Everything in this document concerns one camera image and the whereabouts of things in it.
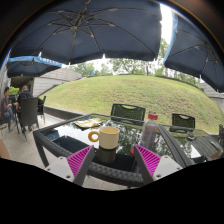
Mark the large navy patio umbrella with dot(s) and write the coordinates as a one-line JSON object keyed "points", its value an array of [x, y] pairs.
{"points": [[86, 31]]}

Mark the red-capped drink bottle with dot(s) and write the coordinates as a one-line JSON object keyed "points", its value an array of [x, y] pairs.
{"points": [[149, 131]]}

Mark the dark patio chair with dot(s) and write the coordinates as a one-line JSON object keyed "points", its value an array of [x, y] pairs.
{"points": [[41, 106], [221, 135]]}

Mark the navy umbrella with lettered band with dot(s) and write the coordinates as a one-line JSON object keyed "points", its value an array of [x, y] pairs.
{"points": [[31, 66]]}

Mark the wide dark wicker chair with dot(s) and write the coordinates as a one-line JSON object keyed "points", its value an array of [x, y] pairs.
{"points": [[128, 111]]}

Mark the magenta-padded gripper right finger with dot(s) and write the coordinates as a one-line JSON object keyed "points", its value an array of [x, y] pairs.
{"points": [[149, 160]]}

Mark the dark wicker armchair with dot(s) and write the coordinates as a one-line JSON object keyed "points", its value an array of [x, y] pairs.
{"points": [[29, 113]]}

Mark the narrow dark wicker chair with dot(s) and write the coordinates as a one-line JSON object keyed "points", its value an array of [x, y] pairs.
{"points": [[183, 120]]}

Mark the cream yellow mug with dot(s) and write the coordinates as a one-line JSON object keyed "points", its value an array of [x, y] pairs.
{"points": [[109, 137]]}

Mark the yellow snack bag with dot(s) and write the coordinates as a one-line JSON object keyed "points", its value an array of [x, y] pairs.
{"points": [[87, 123]]}

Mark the navy umbrella with blue edge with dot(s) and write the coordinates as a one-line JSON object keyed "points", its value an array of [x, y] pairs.
{"points": [[196, 53]]}

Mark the small dark ashtray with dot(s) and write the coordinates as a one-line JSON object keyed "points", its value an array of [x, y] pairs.
{"points": [[191, 135]]}

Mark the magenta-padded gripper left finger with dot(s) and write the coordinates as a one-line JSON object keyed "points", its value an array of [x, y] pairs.
{"points": [[77, 161]]}

